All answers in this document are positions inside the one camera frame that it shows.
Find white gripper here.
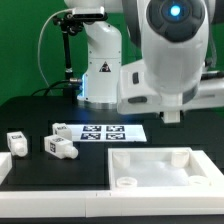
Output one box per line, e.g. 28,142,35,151
181,78,224,111

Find white square table top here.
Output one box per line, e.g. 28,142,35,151
108,147,224,190

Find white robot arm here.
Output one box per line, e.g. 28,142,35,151
64,0,224,114

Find white sheet with tags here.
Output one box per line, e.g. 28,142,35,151
69,124,147,142

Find white obstacle fence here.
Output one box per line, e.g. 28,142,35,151
0,191,224,218

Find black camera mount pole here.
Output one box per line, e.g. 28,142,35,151
53,13,84,98

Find black cables on table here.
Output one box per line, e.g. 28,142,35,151
31,76,84,98

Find grey cable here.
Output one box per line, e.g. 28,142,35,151
36,8,72,95

